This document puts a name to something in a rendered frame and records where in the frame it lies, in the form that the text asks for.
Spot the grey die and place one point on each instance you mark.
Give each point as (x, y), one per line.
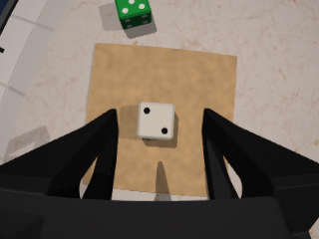
(155, 120)

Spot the green die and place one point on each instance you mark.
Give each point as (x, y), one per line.
(133, 13)

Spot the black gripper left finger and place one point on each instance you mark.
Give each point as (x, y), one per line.
(57, 167)

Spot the tan mat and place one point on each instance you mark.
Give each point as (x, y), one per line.
(125, 75)

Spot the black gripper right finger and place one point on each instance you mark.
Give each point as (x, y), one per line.
(264, 167)

